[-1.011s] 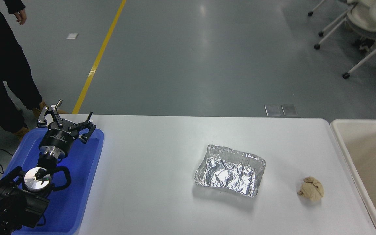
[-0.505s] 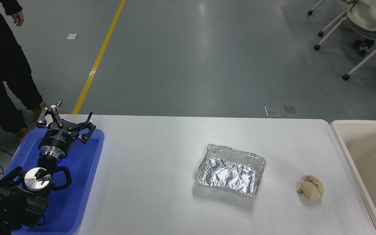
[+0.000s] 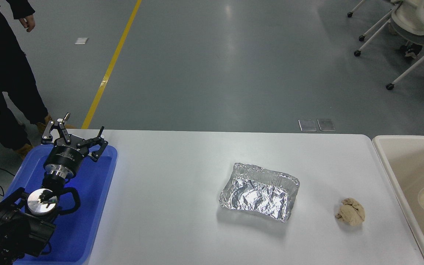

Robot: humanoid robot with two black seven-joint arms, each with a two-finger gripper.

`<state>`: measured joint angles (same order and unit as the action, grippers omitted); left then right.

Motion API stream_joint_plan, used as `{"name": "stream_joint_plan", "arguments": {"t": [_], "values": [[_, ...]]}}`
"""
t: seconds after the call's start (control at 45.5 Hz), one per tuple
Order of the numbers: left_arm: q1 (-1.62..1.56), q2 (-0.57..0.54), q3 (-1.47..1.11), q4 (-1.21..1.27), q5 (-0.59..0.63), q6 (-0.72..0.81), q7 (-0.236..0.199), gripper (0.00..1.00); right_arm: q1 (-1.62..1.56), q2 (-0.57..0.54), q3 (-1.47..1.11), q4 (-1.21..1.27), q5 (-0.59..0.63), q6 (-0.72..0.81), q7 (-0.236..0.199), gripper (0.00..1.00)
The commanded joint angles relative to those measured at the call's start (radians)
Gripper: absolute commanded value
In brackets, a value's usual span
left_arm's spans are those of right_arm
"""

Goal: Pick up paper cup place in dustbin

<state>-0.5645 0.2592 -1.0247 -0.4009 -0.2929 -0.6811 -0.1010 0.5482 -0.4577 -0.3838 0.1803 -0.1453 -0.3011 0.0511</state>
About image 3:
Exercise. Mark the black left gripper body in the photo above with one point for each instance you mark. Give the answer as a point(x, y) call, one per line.
point(64, 156)

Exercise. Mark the person's hand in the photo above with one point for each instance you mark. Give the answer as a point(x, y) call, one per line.
point(28, 24)

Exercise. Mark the large pale bin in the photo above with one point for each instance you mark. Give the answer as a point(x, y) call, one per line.
point(403, 165)

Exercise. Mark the blue plastic tray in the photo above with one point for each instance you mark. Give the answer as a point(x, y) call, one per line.
point(94, 198)

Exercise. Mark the crumpled tan paper ball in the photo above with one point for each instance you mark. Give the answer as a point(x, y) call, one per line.
point(351, 211)

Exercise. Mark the clear floor plate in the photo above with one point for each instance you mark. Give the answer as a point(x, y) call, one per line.
point(307, 125)
point(326, 124)

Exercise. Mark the silver foil tray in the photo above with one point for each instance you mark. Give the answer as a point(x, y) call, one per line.
point(258, 193)

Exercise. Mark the white office chair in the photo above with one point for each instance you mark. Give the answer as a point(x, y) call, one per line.
point(414, 18)

